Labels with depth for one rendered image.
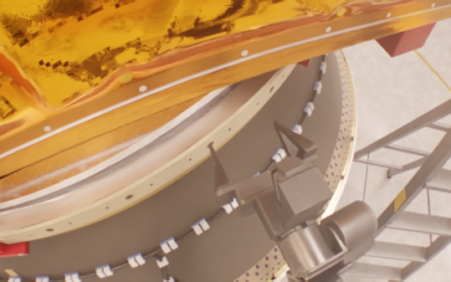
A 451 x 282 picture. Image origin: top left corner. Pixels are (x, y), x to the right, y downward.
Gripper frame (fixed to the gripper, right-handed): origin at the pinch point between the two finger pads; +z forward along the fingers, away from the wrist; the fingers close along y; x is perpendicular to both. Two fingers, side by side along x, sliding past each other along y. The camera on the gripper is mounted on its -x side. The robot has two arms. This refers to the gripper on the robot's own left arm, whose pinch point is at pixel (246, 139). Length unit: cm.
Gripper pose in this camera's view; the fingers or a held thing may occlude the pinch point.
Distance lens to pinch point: 43.0
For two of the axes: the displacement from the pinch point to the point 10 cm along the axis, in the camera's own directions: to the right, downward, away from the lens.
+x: 0.0, 5.1, 8.6
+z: -4.2, -7.8, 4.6
